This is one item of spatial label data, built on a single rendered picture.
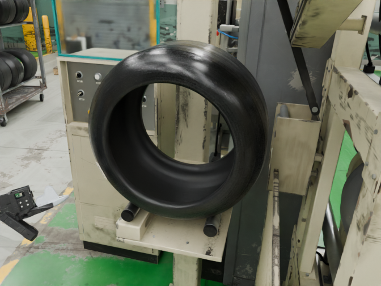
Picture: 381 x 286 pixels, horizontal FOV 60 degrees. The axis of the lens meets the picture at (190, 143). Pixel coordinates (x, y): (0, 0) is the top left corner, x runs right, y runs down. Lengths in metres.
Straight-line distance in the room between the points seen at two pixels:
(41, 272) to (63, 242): 0.28
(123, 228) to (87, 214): 1.04
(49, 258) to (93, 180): 0.65
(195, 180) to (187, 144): 0.16
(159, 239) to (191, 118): 0.47
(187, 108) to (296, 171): 0.48
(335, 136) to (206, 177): 0.48
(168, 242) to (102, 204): 0.99
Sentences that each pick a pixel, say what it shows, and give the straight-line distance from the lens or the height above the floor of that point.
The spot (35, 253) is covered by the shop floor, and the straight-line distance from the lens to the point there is 2.49.
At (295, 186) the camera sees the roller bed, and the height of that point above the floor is 0.94.
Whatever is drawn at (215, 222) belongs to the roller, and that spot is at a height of 0.92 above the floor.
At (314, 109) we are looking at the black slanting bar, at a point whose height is 1.24.
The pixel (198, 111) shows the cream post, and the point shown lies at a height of 1.17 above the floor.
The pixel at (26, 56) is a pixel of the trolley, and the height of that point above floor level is 0.73.
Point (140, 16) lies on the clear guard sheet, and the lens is 1.66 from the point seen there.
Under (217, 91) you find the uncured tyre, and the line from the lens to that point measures 0.86.
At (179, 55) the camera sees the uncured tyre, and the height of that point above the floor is 1.43.
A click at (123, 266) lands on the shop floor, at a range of 2.26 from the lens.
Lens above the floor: 1.57
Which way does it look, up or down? 24 degrees down
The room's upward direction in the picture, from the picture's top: 2 degrees clockwise
